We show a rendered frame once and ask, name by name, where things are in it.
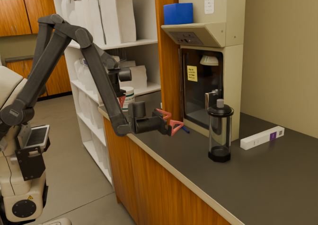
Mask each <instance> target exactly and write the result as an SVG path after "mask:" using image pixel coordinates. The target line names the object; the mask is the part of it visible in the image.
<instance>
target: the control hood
mask: <svg viewBox="0 0 318 225"><path fill-rule="evenodd" d="M161 28H162V29H163V30H164V31H165V32H166V33H167V34H168V36H169V37H170V38H171V39H172V40H173V41H174V42H175V43H176V44H184V43H178V42H177V41H176V40H175V39H174V38H173V36H172V35H171V34H170V33H169V32H194V33H195V35H196V36H197V37H198V38H199V39H200V41H201V42H202V43H203V44H204V45H198V44H184V45H196V46H209V47H225V31H226V23H225V22H211V23H191V24H180V25H162V26H161Z"/></svg>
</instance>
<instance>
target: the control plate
mask: <svg viewBox="0 0 318 225"><path fill-rule="evenodd" d="M169 33H170V34H171V35H172V36H173V38H174V39H175V40H176V41H177V42H178V43H184V44H198V45H204V44H203V43H202V42H201V41H200V39H199V38H198V37H197V36H196V35H195V33H194V32H169ZM183 35H185V36H183ZM189 35H190V36H189ZM184 39H186V40H187V41H188V43H187V42H186V41H185V40H184ZM178 40H179V41H178ZM181 40H183V42H182V41H181ZM189 40H190V42H189ZM192 40H193V42H192ZM195 41H197V42H195Z"/></svg>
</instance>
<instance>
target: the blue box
mask: <svg viewBox="0 0 318 225"><path fill-rule="evenodd" d="M163 8H164V24H165V25H180V24H191V23H193V3H174V4H168V5H164V6H163Z"/></svg>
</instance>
